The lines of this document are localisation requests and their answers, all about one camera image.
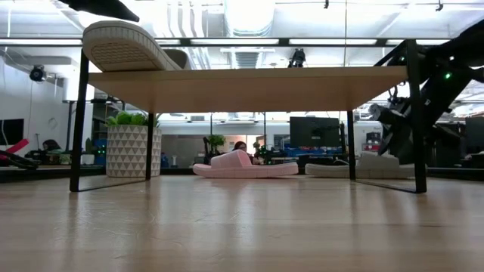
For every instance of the person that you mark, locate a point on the person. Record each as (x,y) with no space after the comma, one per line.
(51,145)
(241,146)

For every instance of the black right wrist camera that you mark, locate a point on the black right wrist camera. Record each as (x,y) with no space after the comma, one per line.
(376,111)

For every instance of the black wall screen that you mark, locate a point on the black wall screen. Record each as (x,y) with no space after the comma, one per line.
(11,132)

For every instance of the black office partition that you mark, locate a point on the black office partition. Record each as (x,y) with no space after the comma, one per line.
(453,151)

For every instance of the long linear ceiling light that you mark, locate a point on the long linear ceiling light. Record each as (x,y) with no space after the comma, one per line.
(234,41)

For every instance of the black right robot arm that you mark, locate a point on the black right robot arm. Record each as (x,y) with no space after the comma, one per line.
(446,87)

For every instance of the black metal rig frame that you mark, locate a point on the black metal rig frame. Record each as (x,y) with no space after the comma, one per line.
(38,174)

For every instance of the green succulent white patterned pot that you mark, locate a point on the green succulent white patterned pot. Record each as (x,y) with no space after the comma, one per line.
(130,151)

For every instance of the grey rubber slide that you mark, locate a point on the grey rubber slide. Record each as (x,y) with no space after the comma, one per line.
(374,166)
(125,49)

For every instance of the pink rubber slide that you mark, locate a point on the pink rubber slide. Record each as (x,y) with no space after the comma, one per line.
(242,170)

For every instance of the black round wall camera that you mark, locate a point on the black round wall camera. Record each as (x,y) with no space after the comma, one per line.
(38,73)

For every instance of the black computer monitor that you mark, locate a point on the black computer monitor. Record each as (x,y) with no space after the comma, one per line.
(475,132)
(314,132)

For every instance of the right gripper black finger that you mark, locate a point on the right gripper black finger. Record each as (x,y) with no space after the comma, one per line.
(386,141)

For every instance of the small green office plant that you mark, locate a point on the small green office plant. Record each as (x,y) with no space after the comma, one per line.
(216,140)

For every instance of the red padded bar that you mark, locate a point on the red padded bar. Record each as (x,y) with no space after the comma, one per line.
(19,145)

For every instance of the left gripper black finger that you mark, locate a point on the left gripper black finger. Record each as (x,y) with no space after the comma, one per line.
(102,8)

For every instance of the black ceiling spotlight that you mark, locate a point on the black ceiling spotlight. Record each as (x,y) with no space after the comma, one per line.
(298,57)

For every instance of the wooden shelf black metal frame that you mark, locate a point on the wooden shelf black metal frame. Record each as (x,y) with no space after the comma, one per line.
(246,90)

